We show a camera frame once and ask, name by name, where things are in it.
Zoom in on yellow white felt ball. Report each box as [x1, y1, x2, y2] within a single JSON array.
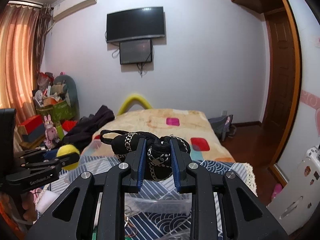
[[56, 144, 80, 171]]

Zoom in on black chain strap bag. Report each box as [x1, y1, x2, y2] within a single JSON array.
[[100, 129, 195, 189]]

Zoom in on person's left hand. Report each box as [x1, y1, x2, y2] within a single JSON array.
[[22, 192, 37, 222]]

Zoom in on pink slipper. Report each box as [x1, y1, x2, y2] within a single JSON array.
[[271, 183, 283, 200]]

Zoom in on red box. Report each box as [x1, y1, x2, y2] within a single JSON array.
[[17, 114, 43, 135]]

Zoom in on white appliance with stickers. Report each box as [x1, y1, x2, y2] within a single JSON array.
[[267, 146, 320, 235]]

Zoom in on pink bunny plush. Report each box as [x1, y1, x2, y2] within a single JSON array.
[[44, 114, 60, 150]]

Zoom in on green bottle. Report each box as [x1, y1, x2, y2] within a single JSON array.
[[55, 122, 65, 140]]

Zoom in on clear acrylic box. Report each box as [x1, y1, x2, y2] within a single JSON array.
[[63, 139, 193, 215]]

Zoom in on black clothing pile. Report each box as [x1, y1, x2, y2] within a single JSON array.
[[57, 105, 115, 152]]

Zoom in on green storage box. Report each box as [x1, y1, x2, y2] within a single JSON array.
[[36, 100, 76, 122]]

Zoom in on beige patchwork blanket bed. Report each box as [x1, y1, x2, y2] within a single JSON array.
[[82, 109, 235, 163]]

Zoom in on grey backpack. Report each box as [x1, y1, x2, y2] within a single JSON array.
[[208, 115, 236, 141]]

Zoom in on yellow curved headboard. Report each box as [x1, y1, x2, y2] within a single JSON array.
[[117, 94, 152, 115]]

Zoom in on orange curtain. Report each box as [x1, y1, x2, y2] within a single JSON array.
[[0, 2, 47, 140]]

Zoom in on brown wooden door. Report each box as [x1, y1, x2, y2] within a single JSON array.
[[261, 8, 295, 164]]

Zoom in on white air conditioner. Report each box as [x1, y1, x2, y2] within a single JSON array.
[[53, 0, 97, 22]]

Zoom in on white sliding wardrobe door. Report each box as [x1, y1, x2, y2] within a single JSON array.
[[277, 0, 319, 180]]

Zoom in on small wall monitor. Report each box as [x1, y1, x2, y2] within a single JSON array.
[[119, 39, 153, 65]]

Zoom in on large wall television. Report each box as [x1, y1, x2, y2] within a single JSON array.
[[106, 7, 165, 43]]

